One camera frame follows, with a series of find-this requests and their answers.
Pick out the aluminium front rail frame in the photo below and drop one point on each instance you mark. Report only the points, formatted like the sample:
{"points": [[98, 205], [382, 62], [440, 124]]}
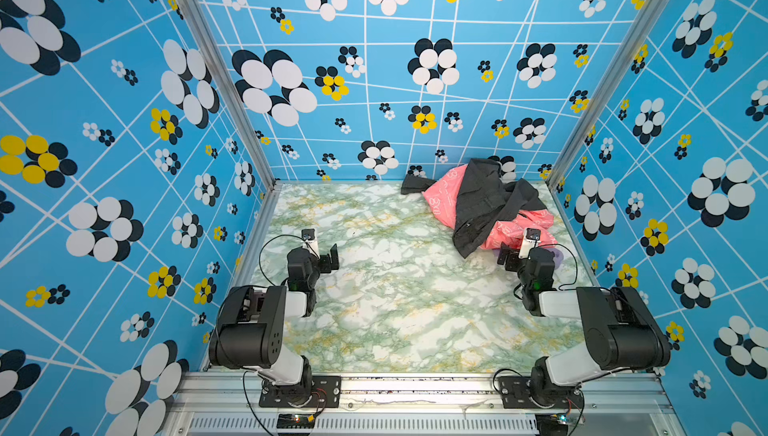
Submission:
{"points": [[224, 403]]}

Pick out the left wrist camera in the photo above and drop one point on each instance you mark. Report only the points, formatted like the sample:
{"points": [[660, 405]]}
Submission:
{"points": [[310, 241]]}

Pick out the left controller board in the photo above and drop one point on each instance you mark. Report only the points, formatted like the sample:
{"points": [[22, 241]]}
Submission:
{"points": [[296, 421]]}

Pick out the purple cloth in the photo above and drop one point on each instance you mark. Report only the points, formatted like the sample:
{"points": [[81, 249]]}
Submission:
{"points": [[558, 253]]}

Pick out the dark grey jeans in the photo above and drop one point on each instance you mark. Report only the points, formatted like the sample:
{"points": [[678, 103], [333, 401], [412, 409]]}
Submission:
{"points": [[486, 202]]}

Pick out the left corner aluminium post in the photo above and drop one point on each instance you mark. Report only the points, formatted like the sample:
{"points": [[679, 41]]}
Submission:
{"points": [[204, 38]]}

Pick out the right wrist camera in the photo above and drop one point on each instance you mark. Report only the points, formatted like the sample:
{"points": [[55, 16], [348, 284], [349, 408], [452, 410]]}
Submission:
{"points": [[531, 239]]}

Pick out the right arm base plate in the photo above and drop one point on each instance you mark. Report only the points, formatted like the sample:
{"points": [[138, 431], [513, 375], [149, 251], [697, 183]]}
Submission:
{"points": [[519, 392]]}

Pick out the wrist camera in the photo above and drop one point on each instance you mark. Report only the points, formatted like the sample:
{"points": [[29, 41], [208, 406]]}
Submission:
{"points": [[531, 239], [310, 241]]}

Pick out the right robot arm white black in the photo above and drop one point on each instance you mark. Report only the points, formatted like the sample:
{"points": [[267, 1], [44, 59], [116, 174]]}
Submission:
{"points": [[618, 329]]}

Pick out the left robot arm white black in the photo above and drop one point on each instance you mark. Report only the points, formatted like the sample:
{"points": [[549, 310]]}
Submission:
{"points": [[248, 334]]}

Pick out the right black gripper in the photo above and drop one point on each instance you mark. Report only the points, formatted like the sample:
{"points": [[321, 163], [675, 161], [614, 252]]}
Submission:
{"points": [[510, 259]]}

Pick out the corner aluminium post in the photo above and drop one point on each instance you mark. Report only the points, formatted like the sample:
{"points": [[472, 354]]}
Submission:
{"points": [[608, 84], [204, 38]]}

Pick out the controller board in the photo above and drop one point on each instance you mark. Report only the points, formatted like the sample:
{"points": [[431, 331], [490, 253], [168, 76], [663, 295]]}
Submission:
{"points": [[296, 421], [552, 425]]}

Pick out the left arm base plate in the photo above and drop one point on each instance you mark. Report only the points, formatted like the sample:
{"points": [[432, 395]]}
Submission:
{"points": [[322, 392]]}

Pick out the right controller board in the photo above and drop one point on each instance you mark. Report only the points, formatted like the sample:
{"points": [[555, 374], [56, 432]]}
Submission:
{"points": [[552, 425]]}

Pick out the right corner aluminium post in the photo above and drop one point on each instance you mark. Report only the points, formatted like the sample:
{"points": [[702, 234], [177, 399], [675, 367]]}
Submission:
{"points": [[608, 84]]}

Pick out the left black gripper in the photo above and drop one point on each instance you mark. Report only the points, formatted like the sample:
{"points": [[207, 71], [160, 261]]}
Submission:
{"points": [[327, 259]]}

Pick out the pink printed cloth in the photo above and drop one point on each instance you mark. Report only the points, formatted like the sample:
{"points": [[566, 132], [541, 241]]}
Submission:
{"points": [[447, 199]]}

